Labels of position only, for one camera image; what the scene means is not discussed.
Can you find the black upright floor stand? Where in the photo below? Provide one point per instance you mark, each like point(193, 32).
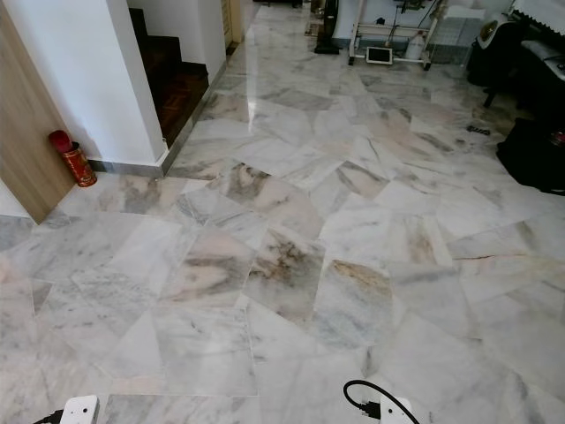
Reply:
point(327, 34)

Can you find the light wooden door panel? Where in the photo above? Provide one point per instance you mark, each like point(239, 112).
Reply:
point(28, 132)

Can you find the red cylindrical canister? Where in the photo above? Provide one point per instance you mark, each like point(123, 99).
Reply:
point(79, 162)

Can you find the dark wooden staircase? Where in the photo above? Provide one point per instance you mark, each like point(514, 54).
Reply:
point(177, 88)

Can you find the small white tablet device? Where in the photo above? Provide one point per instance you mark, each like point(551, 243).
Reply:
point(380, 55)

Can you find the white wheeled rack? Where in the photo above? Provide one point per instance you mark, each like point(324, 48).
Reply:
point(388, 31)

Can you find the white round appliance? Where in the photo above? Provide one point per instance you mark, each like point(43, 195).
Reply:
point(493, 30)

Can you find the black bag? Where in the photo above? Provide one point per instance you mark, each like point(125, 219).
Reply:
point(534, 155)

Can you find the black furniture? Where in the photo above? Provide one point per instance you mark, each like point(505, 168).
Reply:
point(530, 71)

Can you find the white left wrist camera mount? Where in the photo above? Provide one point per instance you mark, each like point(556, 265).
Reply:
point(81, 411)

